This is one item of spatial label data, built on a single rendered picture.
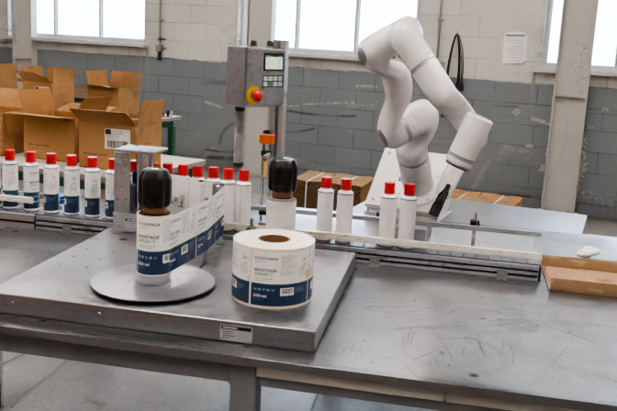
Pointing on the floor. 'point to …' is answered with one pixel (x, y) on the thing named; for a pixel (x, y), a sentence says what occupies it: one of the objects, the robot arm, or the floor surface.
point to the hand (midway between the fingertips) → (435, 209)
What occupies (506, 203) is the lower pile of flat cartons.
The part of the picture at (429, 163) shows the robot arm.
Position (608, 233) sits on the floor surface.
